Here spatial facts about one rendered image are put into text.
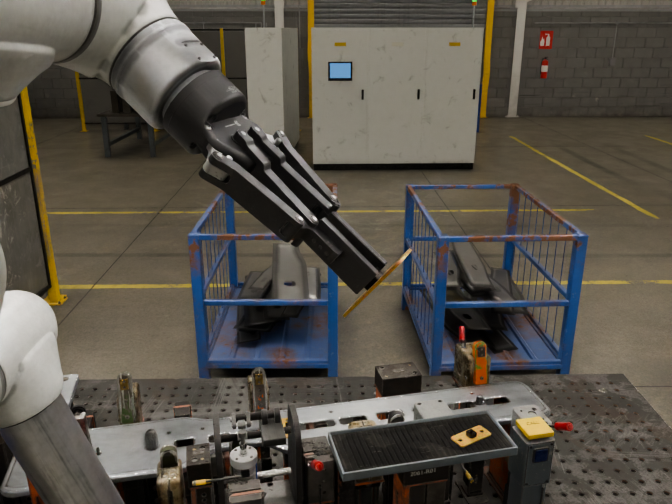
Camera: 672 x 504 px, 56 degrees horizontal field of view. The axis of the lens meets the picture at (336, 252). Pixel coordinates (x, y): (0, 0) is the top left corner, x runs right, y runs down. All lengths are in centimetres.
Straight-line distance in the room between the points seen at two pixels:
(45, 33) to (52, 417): 68
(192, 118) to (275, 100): 865
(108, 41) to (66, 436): 68
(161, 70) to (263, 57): 862
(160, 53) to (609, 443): 199
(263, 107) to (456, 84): 277
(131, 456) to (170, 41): 123
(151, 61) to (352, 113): 871
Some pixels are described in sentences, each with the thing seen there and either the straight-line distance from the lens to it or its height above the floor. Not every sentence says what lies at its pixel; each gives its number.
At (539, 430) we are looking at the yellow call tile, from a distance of 146.
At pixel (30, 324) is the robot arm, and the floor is 156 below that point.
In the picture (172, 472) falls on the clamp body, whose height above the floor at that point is 107.
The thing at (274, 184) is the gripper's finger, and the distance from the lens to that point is 56.
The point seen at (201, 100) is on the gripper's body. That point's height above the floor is 191.
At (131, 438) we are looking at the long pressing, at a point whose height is 100.
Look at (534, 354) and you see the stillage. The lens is 394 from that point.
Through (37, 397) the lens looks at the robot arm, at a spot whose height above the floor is 146.
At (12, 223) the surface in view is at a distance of 471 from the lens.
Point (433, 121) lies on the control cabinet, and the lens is 943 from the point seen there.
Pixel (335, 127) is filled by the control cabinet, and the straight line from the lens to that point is 928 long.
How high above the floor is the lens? 197
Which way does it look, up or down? 19 degrees down
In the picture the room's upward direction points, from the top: straight up
